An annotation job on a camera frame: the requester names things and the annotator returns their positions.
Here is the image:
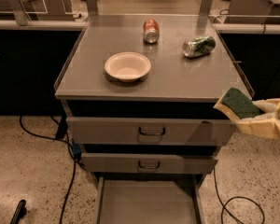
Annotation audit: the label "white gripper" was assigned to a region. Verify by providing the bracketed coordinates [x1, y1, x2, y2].
[235, 98, 280, 139]

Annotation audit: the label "green and yellow sponge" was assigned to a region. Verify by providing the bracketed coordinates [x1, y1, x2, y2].
[214, 88, 261, 122]

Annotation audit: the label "grey metal drawer cabinet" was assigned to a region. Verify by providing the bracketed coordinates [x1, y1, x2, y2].
[55, 15, 253, 179]

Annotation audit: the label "bottom grey open drawer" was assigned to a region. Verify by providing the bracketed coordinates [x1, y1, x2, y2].
[93, 176, 204, 224]

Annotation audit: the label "middle grey drawer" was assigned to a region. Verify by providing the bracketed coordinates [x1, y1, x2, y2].
[82, 153, 217, 175]

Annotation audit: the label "top grey drawer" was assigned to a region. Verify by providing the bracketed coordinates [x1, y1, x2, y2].
[66, 117, 235, 146]

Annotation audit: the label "green soda can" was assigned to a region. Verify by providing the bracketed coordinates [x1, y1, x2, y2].
[182, 35, 216, 59]

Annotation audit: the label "orange soda can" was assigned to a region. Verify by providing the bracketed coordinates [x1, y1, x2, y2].
[143, 19, 160, 44]

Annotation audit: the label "white paper bowl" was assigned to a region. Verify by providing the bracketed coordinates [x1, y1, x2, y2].
[105, 52, 151, 82]

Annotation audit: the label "black bar on floor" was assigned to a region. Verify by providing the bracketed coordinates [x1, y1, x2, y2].
[9, 200, 26, 224]

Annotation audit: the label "black cable right floor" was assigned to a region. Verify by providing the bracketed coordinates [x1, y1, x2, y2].
[212, 167, 266, 224]

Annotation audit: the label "black cable floor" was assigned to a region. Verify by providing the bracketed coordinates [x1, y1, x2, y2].
[212, 167, 266, 224]
[18, 115, 85, 224]

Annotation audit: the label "black cable left floor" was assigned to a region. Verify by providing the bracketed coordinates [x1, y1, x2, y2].
[18, 115, 85, 224]

